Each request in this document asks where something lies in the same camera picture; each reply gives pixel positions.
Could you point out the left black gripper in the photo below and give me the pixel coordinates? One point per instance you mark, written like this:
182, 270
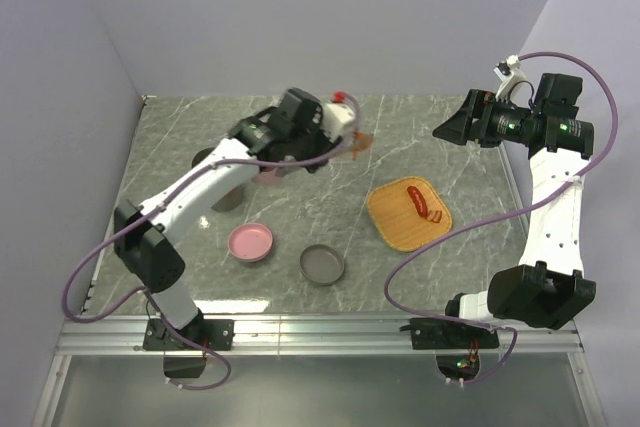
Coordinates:
326, 144

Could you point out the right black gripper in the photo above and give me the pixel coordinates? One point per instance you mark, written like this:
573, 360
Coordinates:
481, 105

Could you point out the metal tongs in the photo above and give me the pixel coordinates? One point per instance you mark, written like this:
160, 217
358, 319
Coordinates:
350, 139

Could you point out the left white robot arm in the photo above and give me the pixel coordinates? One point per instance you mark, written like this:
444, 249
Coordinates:
147, 234

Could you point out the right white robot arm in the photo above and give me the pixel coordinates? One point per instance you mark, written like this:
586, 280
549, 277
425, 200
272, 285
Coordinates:
547, 288

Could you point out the pink cylindrical container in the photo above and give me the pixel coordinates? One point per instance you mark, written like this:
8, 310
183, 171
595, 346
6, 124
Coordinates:
268, 176

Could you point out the red sausage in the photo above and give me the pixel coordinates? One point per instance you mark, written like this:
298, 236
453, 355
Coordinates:
418, 200

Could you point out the grey cylindrical container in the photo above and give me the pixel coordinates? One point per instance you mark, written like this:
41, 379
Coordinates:
233, 198

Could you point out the woven bamboo tray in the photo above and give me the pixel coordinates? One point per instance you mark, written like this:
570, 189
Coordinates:
395, 217

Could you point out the pink round lid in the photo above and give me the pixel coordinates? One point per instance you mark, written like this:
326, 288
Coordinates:
250, 242

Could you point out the grey round lid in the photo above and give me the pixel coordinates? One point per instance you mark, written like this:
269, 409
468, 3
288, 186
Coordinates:
322, 265

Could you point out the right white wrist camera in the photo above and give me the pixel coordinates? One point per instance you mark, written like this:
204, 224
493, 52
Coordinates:
511, 77

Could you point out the aluminium mounting rail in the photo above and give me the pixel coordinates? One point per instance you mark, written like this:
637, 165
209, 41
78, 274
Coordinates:
318, 370

